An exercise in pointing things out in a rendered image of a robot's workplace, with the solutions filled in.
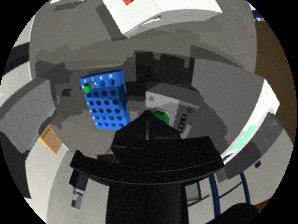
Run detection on blue tube rack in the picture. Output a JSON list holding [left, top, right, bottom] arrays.
[[80, 69, 131, 130]]

